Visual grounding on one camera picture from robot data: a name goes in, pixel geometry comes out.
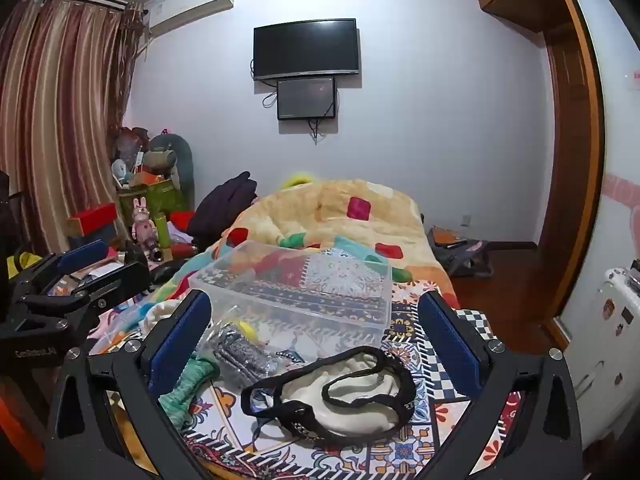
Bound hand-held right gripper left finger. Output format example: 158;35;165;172
44;289;221;480

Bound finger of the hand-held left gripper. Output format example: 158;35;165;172
20;254;152;331
7;239;112;306

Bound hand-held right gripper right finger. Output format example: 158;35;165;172
417;289;584;480

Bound white underwear with black trim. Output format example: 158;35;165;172
241;345;418;445

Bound clear plastic storage box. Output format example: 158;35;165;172
189;240;394;334

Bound colourful patterned bed sheet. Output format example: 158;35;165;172
90;250;526;480

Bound red box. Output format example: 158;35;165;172
67;202;119;236

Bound green knitted cloth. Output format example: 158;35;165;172
159;357;221;429

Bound pink rabbit figure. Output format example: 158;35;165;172
130;197;159;252

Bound green bottle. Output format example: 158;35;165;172
153;213;171;249

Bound grey patterned socks in bag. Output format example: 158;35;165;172
200;322;282;387

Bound green cardboard box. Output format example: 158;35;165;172
117;180;184;219

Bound grey bag on floor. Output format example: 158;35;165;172
427;227;494;279

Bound dark jacket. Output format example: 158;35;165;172
189;171;259;249

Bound grey green plush toy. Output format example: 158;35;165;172
144;130;197;211

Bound brown striped curtain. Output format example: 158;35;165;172
0;0;147;257

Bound white suitcase with stickers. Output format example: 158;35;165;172
560;259;640;442

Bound yellow fleece blanket coloured squares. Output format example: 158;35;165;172
200;178;452;306

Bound yellow green plush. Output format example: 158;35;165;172
279;172;322;192

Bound wooden wardrobe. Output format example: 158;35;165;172
469;0;607;352

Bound white air conditioner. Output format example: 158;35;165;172
146;0;236;37

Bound pink wall sticker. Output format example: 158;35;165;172
602;172;640;222

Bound small black wall monitor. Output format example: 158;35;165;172
276;77;337;121

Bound black wall television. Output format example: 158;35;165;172
252;18;359;82

